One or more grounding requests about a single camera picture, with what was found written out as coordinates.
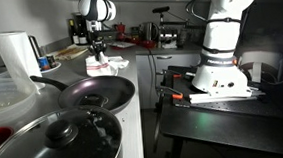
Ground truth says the black coffee machine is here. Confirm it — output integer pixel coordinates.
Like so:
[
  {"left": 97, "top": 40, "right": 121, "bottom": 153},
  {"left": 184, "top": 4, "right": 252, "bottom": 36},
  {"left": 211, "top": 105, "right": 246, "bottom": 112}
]
[{"left": 73, "top": 12, "right": 89, "bottom": 38}]

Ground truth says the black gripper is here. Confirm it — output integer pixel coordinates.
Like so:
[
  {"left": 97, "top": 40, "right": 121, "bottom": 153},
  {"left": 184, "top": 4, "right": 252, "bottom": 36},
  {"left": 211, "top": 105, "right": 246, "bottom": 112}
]
[{"left": 88, "top": 37, "right": 110, "bottom": 63}]

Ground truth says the blue can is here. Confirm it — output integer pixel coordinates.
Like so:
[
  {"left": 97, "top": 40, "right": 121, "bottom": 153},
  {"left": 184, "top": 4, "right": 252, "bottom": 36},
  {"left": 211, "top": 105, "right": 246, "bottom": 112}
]
[{"left": 37, "top": 55, "right": 51, "bottom": 72}]

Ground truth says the white red-striped towel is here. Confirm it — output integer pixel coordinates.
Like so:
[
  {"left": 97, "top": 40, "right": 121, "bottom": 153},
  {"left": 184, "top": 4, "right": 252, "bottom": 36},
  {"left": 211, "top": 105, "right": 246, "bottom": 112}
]
[
  {"left": 108, "top": 55, "right": 131, "bottom": 70},
  {"left": 85, "top": 52, "right": 119, "bottom": 79}
]

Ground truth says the dark frying pan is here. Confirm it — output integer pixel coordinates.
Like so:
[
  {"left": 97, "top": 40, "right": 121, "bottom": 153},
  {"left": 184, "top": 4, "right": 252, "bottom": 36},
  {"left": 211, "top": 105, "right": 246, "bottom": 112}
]
[{"left": 29, "top": 68, "right": 138, "bottom": 121}]

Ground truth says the red moka pot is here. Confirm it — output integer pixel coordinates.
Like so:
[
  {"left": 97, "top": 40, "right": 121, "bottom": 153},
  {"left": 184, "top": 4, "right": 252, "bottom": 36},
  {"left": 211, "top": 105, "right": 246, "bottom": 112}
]
[{"left": 113, "top": 22, "right": 129, "bottom": 42}]

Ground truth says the dark wine bottle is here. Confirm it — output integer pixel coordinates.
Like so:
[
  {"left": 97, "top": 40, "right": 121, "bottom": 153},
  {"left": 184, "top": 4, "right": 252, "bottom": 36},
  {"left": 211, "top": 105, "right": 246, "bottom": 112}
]
[
  {"left": 77, "top": 24, "right": 89, "bottom": 46},
  {"left": 68, "top": 17, "right": 81, "bottom": 46}
]

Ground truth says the black cooking pot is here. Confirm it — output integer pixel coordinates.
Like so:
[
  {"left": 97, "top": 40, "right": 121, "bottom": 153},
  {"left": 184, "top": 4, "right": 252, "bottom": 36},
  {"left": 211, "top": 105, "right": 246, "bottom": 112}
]
[{"left": 102, "top": 119, "right": 126, "bottom": 158}]

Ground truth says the white round device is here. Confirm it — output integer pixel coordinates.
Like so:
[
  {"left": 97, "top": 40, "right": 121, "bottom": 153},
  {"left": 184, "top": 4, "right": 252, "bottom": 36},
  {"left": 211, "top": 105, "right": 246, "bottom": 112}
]
[{"left": 238, "top": 48, "right": 283, "bottom": 86}]

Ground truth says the steel kettle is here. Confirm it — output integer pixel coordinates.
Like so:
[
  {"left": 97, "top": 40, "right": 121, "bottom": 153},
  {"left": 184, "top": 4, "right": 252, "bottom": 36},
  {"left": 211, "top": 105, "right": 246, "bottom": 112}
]
[{"left": 139, "top": 21, "right": 161, "bottom": 43}]

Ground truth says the clear plastic container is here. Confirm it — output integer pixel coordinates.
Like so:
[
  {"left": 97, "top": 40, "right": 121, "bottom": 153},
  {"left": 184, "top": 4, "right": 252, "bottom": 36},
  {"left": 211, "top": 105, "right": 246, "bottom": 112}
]
[{"left": 0, "top": 64, "right": 42, "bottom": 128}]

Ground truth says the grey cabinet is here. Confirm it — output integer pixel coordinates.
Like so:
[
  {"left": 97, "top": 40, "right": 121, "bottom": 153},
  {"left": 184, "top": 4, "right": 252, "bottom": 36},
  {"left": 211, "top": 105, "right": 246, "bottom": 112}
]
[{"left": 135, "top": 49, "right": 206, "bottom": 110}]

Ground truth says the small dark jar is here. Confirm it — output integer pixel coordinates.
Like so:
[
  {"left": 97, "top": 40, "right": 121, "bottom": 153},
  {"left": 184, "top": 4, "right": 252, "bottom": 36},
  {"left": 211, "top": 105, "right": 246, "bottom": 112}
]
[{"left": 130, "top": 26, "right": 142, "bottom": 41}]

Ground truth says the small white plate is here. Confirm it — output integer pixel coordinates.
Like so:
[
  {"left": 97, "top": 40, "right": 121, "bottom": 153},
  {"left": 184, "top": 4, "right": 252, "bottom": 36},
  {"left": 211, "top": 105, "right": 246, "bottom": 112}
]
[{"left": 39, "top": 61, "right": 63, "bottom": 74}]

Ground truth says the red tray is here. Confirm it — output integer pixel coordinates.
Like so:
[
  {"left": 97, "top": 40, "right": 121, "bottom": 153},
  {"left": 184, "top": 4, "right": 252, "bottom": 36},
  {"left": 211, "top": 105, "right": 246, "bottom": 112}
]
[{"left": 125, "top": 34, "right": 157, "bottom": 51}]

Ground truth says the white paper towel roll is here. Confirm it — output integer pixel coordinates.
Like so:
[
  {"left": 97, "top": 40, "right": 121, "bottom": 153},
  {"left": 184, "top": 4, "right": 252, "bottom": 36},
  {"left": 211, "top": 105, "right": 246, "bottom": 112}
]
[{"left": 0, "top": 28, "right": 45, "bottom": 93}]

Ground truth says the black robot table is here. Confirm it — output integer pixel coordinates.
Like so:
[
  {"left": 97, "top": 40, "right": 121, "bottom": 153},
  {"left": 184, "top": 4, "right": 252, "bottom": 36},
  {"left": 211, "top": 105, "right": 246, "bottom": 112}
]
[{"left": 155, "top": 57, "right": 283, "bottom": 158}]

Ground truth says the flat white tray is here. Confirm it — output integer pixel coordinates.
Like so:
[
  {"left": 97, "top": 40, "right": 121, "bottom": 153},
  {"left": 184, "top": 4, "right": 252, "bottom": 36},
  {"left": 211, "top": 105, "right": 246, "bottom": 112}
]
[{"left": 108, "top": 38, "right": 137, "bottom": 51}]

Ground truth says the steel kitchen machine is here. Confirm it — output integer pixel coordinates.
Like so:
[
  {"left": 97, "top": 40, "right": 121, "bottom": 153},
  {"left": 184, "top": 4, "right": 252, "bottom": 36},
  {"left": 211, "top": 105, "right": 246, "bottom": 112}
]
[{"left": 152, "top": 2, "right": 207, "bottom": 51}]

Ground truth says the black clamp orange tip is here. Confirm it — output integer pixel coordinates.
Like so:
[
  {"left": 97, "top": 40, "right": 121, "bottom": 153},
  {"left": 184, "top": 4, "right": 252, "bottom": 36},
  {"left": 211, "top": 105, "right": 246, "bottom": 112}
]
[
  {"left": 148, "top": 83, "right": 188, "bottom": 152},
  {"left": 162, "top": 66, "right": 197, "bottom": 82}
]

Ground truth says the steel grinder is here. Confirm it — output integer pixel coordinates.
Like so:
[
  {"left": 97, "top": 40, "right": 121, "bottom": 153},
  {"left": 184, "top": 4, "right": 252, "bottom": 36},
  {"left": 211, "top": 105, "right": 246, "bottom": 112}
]
[{"left": 27, "top": 34, "right": 44, "bottom": 61}]

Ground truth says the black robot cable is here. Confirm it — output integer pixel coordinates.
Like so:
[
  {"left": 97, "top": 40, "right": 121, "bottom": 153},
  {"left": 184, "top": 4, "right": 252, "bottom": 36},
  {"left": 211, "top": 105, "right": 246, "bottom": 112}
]
[{"left": 184, "top": 0, "right": 213, "bottom": 24}]

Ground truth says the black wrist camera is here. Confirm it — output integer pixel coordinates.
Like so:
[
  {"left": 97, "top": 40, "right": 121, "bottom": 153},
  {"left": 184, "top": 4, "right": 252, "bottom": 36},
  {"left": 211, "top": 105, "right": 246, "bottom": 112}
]
[{"left": 91, "top": 28, "right": 119, "bottom": 40}]

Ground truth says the dark can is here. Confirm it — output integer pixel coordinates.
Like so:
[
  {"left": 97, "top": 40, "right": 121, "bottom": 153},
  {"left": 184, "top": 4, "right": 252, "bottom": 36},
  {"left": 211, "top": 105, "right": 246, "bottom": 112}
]
[{"left": 46, "top": 54, "right": 58, "bottom": 70}]

